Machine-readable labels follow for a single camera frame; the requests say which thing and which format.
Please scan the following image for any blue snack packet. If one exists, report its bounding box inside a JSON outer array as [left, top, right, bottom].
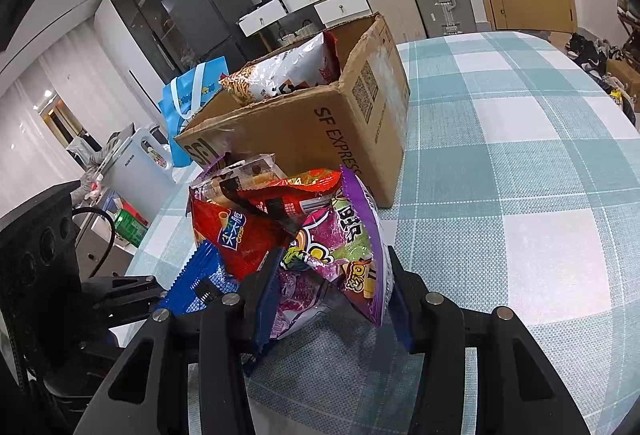
[[157, 240, 240, 316]]

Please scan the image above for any red cone snack bag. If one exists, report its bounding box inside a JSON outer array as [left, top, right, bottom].
[[189, 197, 292, 281]]

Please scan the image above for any large purple snack bag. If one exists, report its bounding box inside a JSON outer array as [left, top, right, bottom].
[[281, 166, 394, 328]]

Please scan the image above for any red orange snack bag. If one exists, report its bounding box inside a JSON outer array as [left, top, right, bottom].
[[238, 169, 341, 224]]

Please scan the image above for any silver noodle snack bag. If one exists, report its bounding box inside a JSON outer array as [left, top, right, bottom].
[[219, 31, 341, 106]]

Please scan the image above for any clear cake pastry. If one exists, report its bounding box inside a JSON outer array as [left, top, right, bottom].
[[189, 154, 286, 208]]

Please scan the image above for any white appliance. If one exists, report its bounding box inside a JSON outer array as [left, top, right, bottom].
[[99, 128, 176, 223]]

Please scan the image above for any checked teal tablecloth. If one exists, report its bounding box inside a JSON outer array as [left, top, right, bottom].
[[127, 31, 639, 434]]

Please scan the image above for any blue Doraemon tote bag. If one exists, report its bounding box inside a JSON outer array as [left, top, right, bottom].
[[160, 56, 229, 168]]

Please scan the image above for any small cardboard box on floor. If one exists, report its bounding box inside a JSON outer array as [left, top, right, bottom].
[[606, 59, 640, 112]]

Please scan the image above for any SF Express cardboard box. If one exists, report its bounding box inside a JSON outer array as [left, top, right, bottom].
[[176, 14, 410, 209]]

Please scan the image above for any dark grey refrigerator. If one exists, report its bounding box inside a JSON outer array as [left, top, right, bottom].
[[163, 0, 267, 72]]

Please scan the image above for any white drawer desk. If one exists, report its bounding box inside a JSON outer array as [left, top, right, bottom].
[[238, 0, 372, 36]]

